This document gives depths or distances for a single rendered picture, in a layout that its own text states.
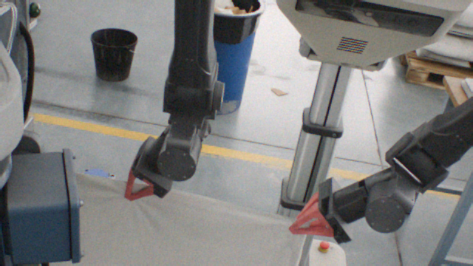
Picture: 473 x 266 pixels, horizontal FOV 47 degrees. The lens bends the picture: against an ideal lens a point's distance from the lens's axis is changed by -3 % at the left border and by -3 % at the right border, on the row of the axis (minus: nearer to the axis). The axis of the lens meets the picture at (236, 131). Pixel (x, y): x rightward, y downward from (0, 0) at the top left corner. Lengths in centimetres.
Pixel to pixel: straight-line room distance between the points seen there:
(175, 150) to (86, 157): 209
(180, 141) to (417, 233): 214
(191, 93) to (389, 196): 32
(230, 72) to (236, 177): 66
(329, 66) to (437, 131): 63
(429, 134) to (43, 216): 53
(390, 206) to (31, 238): 48
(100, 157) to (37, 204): 229
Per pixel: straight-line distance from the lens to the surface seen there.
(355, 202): 88
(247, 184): 278
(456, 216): 227
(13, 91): 52
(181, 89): 81
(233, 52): 310
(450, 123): 80
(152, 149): 89
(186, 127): 80
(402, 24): 118
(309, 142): 149
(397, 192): 80
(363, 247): 261
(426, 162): 85
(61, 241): 60
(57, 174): 61
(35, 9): 106
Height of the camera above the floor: 167
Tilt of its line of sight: 32 degrees down
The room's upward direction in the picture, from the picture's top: 10 degrees clockwise
